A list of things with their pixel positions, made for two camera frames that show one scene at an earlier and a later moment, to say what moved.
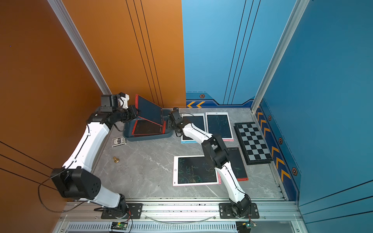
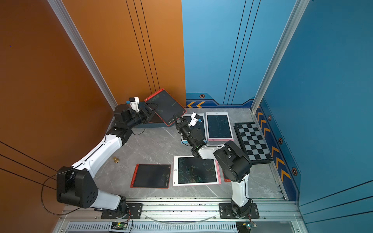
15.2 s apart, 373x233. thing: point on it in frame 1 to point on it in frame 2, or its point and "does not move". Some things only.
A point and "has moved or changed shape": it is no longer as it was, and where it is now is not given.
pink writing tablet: [219, 123] does not move
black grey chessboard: [253, 147] does not move
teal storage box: [128, 127] to [154, 121]
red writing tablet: [144, 127] to [167, 106]
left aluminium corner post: [76, 46] does not move
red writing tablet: [149, 110] has moved or changed shape
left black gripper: [132, 109] to [148, 110]
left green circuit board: [120, 225] does not move
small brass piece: [116, 160] does not move
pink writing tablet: [194, 170] does not move
